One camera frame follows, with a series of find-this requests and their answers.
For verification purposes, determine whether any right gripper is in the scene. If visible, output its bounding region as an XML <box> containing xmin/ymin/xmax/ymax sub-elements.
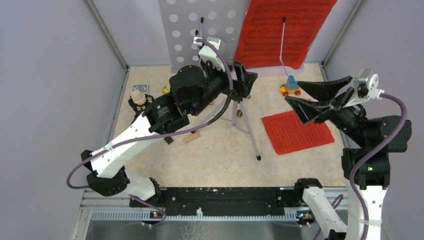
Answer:
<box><xmin>283</xmin><ymin>74</ymin><xmax>367</xmax><ymax>146</ymax></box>

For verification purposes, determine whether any red sheet music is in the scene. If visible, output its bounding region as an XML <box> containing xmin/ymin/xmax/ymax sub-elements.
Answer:
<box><xmin>261</xmin><ymin>111</ymin><xmax>335</xmax><ymax>155</ymax></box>
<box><xmin>234</xmin><ymin>0</ymin><xmax>336</xmax><ymax>69</ymax></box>

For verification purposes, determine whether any silver music stand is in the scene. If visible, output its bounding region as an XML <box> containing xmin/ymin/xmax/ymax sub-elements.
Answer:
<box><xmin>158</xmin><ymin>0</ymin><xmax>316</xmax><ymax>162</ymax></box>

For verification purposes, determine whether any toy microphone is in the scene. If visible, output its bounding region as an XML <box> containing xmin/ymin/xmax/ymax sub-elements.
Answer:
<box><xmin>128</xmin><ymin>89</ymin><xmax>155</xmax><ymax>122</ymax></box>

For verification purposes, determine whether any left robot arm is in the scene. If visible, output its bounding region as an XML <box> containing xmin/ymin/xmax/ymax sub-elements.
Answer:
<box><xmin>81</xmin><ymin>61</ymin><xmax>258</xmax><ymax>207</ymax></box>

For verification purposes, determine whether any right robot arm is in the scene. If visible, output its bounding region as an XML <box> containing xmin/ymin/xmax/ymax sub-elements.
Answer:
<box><xmin>285</xmin><ymin>69</ymin><xmax>412</xmax><ymax>240</ymax></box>

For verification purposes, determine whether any small red round object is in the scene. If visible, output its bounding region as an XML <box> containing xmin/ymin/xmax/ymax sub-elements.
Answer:
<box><xmin>236</xmin><ymin>109</ymin><xmax>243</xmax><ymax>118</ymax></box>

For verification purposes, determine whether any yellow toy car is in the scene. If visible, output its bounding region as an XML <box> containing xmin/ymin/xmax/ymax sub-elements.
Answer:
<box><xmin>279</xmin><ymin>75</ymin><xmax>302</xmax><ymax>97</ymax></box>

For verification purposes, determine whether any lying wooden block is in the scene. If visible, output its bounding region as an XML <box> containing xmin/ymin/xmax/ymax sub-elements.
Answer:
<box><xmin>183</xmin><ymin>132</ymin><xmax>201</xmax><ymax>144</ymax></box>

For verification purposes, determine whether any yellow toy block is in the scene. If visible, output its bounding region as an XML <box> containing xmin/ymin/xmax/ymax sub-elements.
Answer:
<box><xmin>162</xmin><ymin>85</ymin><xmax>171</xmax><ymax>95</ymax></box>

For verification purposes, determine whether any dark brown block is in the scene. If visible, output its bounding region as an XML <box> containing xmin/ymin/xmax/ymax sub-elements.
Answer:
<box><xmin>164</xmin><ymin>136</ymin><xmax>174</xmax><ymax>145</ymax></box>

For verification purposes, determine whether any blue playing card box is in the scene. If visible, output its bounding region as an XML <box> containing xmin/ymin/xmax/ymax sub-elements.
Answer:
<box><xmin>131</xmin><ymin>84</ymin><xmax>149</xmax><ymax>94</ymax></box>

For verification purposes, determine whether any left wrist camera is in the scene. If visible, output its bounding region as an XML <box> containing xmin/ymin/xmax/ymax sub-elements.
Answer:
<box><xmin>193</xmin><ymin>36</ymin><xmax>227</xmax><ymax>71</ymax></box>

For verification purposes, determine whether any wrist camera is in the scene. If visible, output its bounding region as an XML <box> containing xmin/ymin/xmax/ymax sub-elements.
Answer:
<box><xmin>193</xmin><ymin>36</ymin><xmax>227</xmax><ymax>71</ymax></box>
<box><xmin>344</xmin><ymin>68</ymin><xmax>385</xmax><ymax>108</ymax></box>

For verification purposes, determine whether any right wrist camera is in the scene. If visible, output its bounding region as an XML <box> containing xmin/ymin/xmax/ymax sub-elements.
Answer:
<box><xmin>344</xmin><ymin>68</ymin><xmax>385</xmax><ymax>108</ymax></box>

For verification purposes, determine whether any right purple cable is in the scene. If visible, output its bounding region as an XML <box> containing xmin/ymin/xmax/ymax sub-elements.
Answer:
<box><xmin>312</xmin><ymin>92</ymin><xmax>408</xmax><ymax>240</ymax></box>

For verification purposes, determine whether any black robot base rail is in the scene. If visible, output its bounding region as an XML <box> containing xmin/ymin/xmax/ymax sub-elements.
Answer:
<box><xmin>147</xmin><ymin>187</ymin><xmax>306</xmax><ymax>217</ymax></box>

